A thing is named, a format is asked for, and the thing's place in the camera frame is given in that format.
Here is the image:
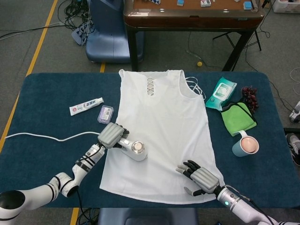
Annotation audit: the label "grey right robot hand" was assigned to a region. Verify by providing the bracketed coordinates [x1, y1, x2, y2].
[176, 160, 221, 197]

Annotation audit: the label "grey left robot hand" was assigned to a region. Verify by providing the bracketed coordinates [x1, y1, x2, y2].
[97, 121, 130, 150]

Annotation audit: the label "white handheld garment steamer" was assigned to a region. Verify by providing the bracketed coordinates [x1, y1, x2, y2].
[117, 138, 149, 162]

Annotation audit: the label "clear purple plastic box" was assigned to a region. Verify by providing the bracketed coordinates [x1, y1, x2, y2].
[97, 105, 115, 124]

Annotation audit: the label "white toothpaste tube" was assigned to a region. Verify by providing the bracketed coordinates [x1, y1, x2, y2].
[69, 97, 105, 116]

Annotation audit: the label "blue cup with pink inside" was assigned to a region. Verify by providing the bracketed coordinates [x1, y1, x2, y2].
[232, 130, 260, 158]

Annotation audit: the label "white sleeveless top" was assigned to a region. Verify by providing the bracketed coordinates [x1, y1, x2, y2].
[99, 68, 230, 204]

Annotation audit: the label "green cloth with black trim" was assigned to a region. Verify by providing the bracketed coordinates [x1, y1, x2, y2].
[221, 101, 258, 137]

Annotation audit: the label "green wet wipes pack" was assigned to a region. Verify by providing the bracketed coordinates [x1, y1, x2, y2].
[205, 76, 238, 111]

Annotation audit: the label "dark red grape bunch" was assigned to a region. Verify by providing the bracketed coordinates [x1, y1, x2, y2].
[241, 86, 259, 114]

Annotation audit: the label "blue chair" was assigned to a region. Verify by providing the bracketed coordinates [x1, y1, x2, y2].
[85, 0, 145, 64]

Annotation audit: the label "white power strip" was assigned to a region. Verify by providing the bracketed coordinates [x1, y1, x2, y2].
[71, 23, 91, 45]

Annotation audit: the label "brown mahjong table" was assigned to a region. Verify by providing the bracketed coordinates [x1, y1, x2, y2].
[123, 0, 266, 72]

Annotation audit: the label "white storage box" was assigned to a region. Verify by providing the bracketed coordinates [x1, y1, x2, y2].
[271, 0, 300, 14]

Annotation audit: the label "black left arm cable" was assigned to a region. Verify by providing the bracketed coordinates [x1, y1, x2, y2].
[74, 144, 102, 225]

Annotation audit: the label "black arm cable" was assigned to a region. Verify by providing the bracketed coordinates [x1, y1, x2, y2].
[225, 185, 278, 222]
[74, 144, 102, 225]

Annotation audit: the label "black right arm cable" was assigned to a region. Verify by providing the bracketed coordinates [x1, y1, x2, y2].
[225, 185, 278, 222]

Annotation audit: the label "white power cable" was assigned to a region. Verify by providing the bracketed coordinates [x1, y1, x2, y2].
[4, 132, 101, 143]

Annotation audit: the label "tangle of floor cables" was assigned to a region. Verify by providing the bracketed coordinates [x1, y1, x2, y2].
[56, 0, 94, 32]

